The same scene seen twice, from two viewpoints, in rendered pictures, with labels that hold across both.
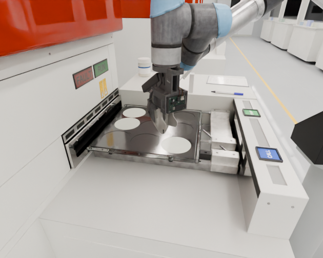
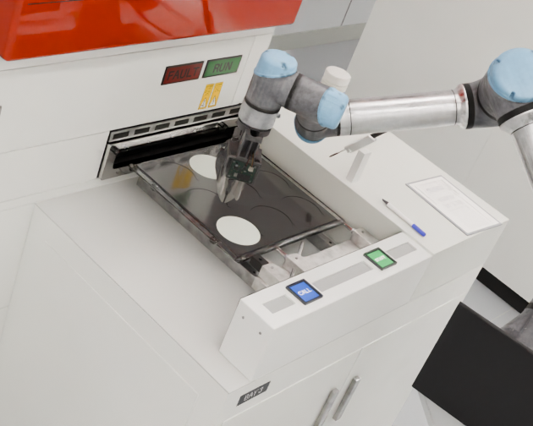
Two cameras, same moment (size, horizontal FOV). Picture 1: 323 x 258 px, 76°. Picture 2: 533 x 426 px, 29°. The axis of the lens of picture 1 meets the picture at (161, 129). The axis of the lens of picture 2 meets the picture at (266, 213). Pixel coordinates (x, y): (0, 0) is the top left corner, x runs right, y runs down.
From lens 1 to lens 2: 1.60 m
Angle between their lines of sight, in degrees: 18
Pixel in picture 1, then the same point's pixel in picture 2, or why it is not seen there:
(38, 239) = (20, 227)
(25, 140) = (74, 117)
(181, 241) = (148, 310)
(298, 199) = (266, 325)
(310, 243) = not seen: outside the picture
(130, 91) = not seen: hidden behind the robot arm
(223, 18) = (326, 111)
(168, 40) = (257, 101)
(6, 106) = (79, 81)
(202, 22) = (299, 103)
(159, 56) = (244, 111)
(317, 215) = not seen: outside the picture
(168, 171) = (206, 259)
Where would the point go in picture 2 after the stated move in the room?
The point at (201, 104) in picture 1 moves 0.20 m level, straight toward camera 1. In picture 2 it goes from (352, 210) to (299, 229)
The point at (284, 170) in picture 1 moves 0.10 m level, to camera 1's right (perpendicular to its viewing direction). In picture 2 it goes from (293, 308) to (335, 337)
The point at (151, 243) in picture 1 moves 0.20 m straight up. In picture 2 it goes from (121, 296) to (146, 219)
